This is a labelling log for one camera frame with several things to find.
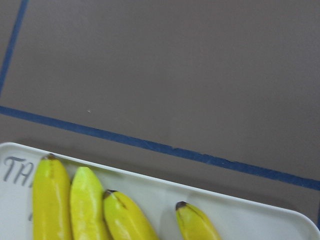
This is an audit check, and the yellow banana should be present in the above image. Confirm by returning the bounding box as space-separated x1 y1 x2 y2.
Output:
175 201 222 240
70 166 111 240
103 189 159 240
32 153 73 240

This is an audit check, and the pale green bear tray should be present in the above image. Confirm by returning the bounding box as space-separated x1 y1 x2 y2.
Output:
0 142 320 240

